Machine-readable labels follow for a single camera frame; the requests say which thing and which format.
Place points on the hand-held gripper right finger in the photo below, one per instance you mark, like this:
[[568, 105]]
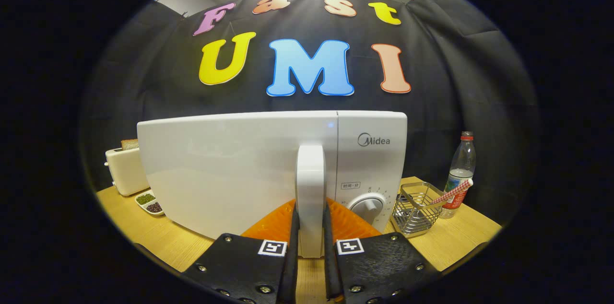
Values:
[[331, 270]]

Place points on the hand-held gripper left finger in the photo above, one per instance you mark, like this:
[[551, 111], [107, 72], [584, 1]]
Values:
[[291, 270]]

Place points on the white toaster oven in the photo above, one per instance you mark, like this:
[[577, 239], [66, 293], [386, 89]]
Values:
[[216, 165]]

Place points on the cream bread toaster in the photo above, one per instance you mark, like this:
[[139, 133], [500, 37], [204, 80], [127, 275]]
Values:
[[124, 169]]

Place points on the red checkered straw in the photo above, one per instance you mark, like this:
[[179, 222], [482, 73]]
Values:
[[453, 192]]

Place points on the white divided bean dish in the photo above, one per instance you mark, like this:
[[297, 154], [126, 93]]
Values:
[[146, 198]]

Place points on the clear water bottle red label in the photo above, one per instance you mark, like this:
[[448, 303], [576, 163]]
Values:
[[461, 160]]

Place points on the bread slice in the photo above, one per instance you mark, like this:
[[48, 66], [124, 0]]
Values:
[[129, 144]]

